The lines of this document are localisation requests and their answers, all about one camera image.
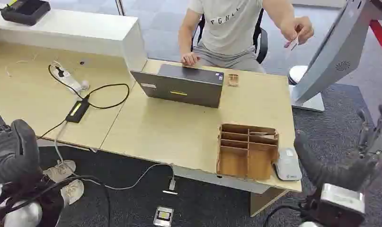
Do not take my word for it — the person's left hand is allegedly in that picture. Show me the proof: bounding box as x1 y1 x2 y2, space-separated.
280 16 314 49

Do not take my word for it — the black power cable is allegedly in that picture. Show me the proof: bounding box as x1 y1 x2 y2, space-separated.
37 64 130 140

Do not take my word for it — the white desk shelf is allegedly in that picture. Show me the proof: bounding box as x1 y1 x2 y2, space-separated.
0 6 148 72

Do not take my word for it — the person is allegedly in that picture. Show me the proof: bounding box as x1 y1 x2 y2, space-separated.
178 0 314 74

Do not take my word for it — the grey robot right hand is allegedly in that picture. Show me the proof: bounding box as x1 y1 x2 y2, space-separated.
293 97 382 192

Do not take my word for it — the wooden desk leg panel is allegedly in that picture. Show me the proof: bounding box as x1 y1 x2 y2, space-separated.
249 187 289 218

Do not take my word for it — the white cable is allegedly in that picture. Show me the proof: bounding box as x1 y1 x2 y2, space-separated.
54 121 176 191

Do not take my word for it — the white round base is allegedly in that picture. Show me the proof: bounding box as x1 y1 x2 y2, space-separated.
288 65 309 86

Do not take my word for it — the black office chair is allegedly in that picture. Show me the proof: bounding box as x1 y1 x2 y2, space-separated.
190 9 269 64

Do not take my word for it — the black desktop device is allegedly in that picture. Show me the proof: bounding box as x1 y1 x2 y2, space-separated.
0 0 52 26

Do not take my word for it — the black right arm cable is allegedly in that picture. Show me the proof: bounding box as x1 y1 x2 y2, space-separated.
263 205 306 227

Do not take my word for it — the pale card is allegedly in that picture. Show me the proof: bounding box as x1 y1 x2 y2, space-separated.
284 33 301 52

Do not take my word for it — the person's right hand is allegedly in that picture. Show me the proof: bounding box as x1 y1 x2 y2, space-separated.
181 52 201 67

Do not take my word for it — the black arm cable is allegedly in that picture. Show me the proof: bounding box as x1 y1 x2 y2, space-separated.
0 175 112 227
263 205 306 227

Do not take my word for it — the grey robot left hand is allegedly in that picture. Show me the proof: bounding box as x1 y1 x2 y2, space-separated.
0 103 44 186

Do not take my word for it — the white card reader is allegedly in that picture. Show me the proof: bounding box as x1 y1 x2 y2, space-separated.
273 148 303 182

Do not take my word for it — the wooden compartment box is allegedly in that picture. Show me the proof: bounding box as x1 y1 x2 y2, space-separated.
216 123 280 181

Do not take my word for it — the white shoe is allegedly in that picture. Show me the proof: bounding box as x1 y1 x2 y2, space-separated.
43 159 77 184
60 179 85 208

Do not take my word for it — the grey kiosk screen stand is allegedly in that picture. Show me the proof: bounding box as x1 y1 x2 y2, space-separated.
289 0 382 113

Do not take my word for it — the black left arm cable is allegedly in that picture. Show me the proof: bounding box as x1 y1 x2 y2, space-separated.
0 175 112 227

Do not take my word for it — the grey laptop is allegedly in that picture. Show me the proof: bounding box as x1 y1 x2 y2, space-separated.
130 64 225 109

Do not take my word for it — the white power strip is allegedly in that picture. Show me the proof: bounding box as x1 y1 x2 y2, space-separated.
50 62 90 94

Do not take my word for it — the black power adapter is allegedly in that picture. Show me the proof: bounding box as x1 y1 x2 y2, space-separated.
65 98 91 124

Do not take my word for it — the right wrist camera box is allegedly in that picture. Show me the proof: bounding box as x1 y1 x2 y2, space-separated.
316 183 366 227

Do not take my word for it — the silver device with screen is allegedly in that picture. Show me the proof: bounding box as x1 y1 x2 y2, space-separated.
153 206 175 227

